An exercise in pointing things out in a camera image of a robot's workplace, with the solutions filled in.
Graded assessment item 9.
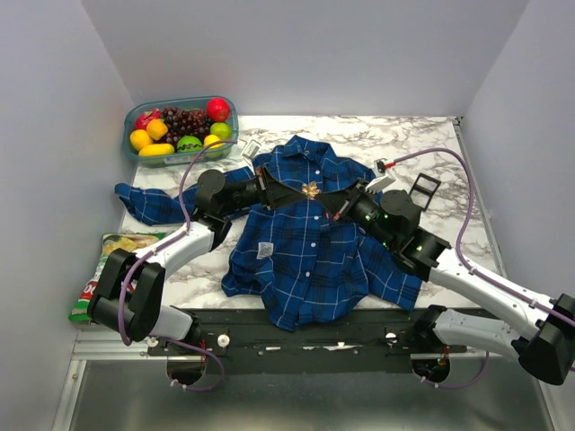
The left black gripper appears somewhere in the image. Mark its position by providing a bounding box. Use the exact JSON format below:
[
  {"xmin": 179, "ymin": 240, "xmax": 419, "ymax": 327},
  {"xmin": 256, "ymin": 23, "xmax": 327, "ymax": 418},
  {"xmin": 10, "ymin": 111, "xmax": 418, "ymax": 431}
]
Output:
[{"xmin": 219, "ymin": 164, "xmax": 306, "ymax": 215}]

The red apple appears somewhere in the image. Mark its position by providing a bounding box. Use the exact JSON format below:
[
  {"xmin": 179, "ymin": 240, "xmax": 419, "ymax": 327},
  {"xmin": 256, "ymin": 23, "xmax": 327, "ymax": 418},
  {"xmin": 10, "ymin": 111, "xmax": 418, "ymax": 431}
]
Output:
[{"xmin": 206, "ymin": 97, "xmax": 231, "ymax": 122}]

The brooch box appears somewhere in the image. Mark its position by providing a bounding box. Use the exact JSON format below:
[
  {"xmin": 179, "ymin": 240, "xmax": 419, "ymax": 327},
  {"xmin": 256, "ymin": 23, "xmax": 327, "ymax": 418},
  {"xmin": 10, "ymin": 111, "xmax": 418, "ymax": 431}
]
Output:
[{"xmin": 409, "ymin": 172, "xmax": 441, "ymax": 212}]

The purple cable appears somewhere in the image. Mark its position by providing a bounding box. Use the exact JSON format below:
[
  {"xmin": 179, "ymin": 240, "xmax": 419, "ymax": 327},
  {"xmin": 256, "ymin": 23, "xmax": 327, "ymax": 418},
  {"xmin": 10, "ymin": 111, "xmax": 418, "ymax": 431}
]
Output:
[
  {"xmin": 417, "ymin": 349, "xmax": 491, "ymax": 391},
  {"xmin": 117, "ymin": 139, "xmax": 239, "ymax": 392},
  {"xmin": 384, "ymin": 146, "xmax": 575, "ymax": 331}
]

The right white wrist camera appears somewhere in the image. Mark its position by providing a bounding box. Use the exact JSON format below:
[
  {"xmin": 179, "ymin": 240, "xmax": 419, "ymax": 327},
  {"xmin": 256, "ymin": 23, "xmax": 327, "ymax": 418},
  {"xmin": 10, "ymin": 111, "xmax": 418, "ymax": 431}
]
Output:
[{"xmin": 366, "ymin": 158, "xmax": 396, "ymax": 194}]

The green red snack bag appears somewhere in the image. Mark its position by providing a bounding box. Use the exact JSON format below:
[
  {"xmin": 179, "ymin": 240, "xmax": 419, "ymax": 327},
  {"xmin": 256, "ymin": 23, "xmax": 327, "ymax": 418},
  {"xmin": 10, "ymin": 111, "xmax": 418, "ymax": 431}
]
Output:
[{"xmin": 68, "ymin": 233, "xmax": 166, "ymax": 324}]

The yellow mango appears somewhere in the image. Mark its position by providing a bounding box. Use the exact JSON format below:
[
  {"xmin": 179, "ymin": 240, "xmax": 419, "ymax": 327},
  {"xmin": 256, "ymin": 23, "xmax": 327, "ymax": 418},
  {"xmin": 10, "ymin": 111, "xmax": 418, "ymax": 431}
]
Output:
[{"xmin": 138, "ymin": 143, "xmax": 174, "ymax": 157}]

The black front mounting rail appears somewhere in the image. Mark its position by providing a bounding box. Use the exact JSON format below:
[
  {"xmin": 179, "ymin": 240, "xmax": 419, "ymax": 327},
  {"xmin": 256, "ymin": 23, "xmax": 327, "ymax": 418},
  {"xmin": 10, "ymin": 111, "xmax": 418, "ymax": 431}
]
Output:
[{"xmin": 138, "ymin": 306, "xmax": 468, "ymax": 376}]

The green lime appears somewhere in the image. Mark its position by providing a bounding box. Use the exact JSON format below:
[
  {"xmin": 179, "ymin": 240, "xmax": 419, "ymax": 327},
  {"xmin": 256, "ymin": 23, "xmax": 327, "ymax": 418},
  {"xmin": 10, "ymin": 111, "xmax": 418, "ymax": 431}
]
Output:
[{"xmin": 210, "ymin": 122, "xmax": 233, "ymax": 140}]

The yellow lemon left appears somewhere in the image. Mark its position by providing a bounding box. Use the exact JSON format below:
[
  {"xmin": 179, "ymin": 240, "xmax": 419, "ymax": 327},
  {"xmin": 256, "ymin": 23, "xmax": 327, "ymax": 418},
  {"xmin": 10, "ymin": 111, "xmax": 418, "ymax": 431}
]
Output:
[{"xmin": 129, "ymin": 129, "xmax": 154, "ymax": 153}]

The clear teal fruit container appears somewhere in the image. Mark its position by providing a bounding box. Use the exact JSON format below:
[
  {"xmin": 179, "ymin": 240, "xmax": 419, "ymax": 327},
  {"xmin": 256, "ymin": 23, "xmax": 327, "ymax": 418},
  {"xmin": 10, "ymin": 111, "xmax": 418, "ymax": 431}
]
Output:
[{"xmin": 122, "ymin": 96, "xmax": 239, "ymax": 167}]

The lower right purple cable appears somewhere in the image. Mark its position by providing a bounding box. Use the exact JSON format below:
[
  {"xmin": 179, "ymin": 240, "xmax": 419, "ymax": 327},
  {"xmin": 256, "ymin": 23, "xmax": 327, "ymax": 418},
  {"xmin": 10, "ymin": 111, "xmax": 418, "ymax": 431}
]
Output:
[{"xmin": 417, "ymin": 349, "xmax": 491, "ymax": 391}]

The purple grape bunch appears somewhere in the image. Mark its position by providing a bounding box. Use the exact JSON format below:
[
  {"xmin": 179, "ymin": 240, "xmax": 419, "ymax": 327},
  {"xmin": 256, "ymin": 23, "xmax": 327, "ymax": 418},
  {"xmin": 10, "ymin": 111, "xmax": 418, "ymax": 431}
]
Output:
[{"xmin": 161, "ymin": 107, "xmax": 213, "ymax": 145}]

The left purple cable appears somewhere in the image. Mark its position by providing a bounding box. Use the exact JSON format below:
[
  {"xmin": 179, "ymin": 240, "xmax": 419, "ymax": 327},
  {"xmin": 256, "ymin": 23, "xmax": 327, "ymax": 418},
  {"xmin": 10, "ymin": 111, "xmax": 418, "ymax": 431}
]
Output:
[{"xmin": 117, "ymin": 139, "xmax": 239, "ymax": 392}]

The yellow lemon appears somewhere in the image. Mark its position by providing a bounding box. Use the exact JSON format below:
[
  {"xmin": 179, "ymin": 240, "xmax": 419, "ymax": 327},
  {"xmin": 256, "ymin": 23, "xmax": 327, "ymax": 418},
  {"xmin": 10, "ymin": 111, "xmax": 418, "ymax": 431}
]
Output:
[
  {"xmin": 129, "ymin": 129, "xmax": 154, "ymax": 153},
  {"xmin": 203, "ymin": 134, "xmax": 226, "ymax": 149}
]

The pink dragon fruit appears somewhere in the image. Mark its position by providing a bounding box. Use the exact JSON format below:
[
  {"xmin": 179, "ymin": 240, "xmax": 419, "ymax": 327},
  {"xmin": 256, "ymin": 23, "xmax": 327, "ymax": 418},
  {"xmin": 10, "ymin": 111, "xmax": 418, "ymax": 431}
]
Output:
[{"xmin": 134, "ymin": 109, "xmax": 162, "ymax": 130}]

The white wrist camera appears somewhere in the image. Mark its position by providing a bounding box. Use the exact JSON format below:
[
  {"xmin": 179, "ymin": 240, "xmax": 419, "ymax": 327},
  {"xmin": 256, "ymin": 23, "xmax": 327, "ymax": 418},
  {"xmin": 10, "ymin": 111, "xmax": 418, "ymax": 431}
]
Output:
[
  {"xmin": 240, "ymin": 140, "xmax": 261, "ymax": 166},
  {"xmin": 366, "ymin": 158, "xmax": 396, "ymax": 194}
]

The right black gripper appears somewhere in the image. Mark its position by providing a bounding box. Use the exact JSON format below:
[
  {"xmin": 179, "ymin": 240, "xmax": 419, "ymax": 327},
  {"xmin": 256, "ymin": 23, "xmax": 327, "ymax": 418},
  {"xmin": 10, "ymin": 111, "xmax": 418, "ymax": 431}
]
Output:
[{"xmin": 314, "ymin": 178, "xmax": 396, "ymax": 251}]

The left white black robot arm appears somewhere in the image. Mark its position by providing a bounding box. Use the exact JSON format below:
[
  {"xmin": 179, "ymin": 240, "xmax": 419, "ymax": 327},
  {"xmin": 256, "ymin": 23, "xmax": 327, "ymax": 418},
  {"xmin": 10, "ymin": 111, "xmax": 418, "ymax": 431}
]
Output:
[{"xmin": 87, "ymin": 167, "xmax": 306, "ymax": 355}]

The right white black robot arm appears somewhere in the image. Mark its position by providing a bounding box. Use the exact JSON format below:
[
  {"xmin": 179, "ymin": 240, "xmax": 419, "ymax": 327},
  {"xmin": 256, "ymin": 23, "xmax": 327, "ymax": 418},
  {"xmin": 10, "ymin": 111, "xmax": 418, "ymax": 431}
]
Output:
[{"xmin": 316, "ymin": 180, "xmax": 574, "ymax": 385}]

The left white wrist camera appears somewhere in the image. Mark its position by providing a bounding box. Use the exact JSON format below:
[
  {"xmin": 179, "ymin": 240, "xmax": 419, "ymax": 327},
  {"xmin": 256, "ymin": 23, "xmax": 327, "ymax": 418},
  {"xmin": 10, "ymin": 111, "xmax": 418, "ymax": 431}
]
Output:
[{"xmin": 240, "ymin": 140, "xmax": 261, "ymax": 166}]

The orange fruit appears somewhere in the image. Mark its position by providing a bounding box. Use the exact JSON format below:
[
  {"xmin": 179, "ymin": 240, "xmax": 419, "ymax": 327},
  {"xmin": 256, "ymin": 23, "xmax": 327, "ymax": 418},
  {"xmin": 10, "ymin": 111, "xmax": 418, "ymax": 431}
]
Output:
[{"xmin": 146, "ymin": 119, "xmax": 168, "ymax": 141}]

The blue plaid shirt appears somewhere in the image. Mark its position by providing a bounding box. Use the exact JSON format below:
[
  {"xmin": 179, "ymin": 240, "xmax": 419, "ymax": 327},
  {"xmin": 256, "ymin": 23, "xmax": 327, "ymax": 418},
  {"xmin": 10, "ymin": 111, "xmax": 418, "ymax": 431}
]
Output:
[{"xmin": 114, "ymin": 136, "xmax": 422, "ymax": 330}]

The yellow lemon right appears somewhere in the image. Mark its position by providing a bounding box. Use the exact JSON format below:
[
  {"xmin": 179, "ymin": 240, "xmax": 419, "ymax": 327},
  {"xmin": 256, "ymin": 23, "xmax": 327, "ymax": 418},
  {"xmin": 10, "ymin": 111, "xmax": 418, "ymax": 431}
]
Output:
[{"xmin": 203, "ymin": 134, "xmax": 226, "ymax": 149}]

